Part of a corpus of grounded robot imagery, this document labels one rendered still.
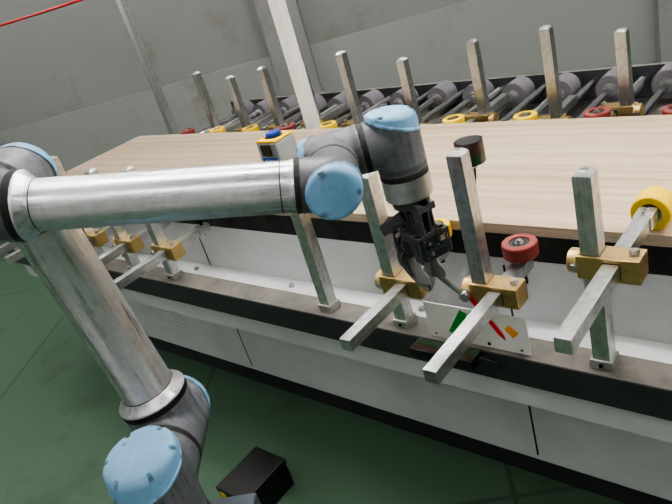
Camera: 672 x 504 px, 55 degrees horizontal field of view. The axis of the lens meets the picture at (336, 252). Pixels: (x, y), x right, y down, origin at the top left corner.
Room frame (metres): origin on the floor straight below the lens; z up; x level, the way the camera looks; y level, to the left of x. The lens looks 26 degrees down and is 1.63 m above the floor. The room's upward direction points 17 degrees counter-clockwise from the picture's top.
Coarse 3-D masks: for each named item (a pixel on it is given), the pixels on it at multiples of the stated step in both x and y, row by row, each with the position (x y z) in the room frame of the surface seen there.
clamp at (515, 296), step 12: (468, 276) 1.25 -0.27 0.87; (504, 276) 1.21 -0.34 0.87; (468, 288) 1.22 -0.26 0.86; (480, 288) 1.20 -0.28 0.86; (492, 288) 1.18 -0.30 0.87; (504, 288) 1.16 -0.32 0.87; (516, 288) 1.15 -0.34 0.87; (480, 300) 1.20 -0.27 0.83; (504, 300) 1.16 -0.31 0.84; (516, 300) 1.14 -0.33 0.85
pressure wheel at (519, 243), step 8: (504, 240) 1.30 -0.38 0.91; (512, 240) 1.29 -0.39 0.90; (520, 240) 1.27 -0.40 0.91; (528, 240) 1.27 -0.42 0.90; (536, 240) 1.25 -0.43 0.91; (504, 248) 1.26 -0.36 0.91; (512, 248) 1.25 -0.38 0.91; (520, 248) 1.24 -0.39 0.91; (528, 248) 1.23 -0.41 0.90; (536, 248) 1.24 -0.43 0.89; (504, 256) 1.27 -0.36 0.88; (512, 256) 1.24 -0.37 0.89; (520, 256) 1.23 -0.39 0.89; (528, 256) 1.23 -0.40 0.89; (536, 256) 1.24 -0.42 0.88
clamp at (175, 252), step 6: (168, 240) 2.12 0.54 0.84; (150, 246) 2.14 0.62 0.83; (156, 246) 2.10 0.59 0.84; (162, 246) 2.09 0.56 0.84; (168, 246) 2.07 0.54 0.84; (174, 246) 2.06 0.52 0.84; (180, 246) 2.07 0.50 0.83; (168, 252) 2.06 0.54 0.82; (174, 252) 2.05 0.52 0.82; (180, 252) 2.06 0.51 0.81; (168, 258) 2.07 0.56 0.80; (174, 258) 2.04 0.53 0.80
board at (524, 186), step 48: (144, 144) 3.46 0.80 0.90; (192, 144) 3.13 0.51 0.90; (240, 144) 2.86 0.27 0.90; (432, 144) 2.09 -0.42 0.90; (528, 144) 1.83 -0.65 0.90; (576, 144) 1.72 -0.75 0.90; (624, 144) 1.62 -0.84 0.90; (432, 192) 1.70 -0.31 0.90; (480, 192) 1.60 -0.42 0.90; (528, 192) 1.51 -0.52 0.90; (624, 192) 1.36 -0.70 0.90
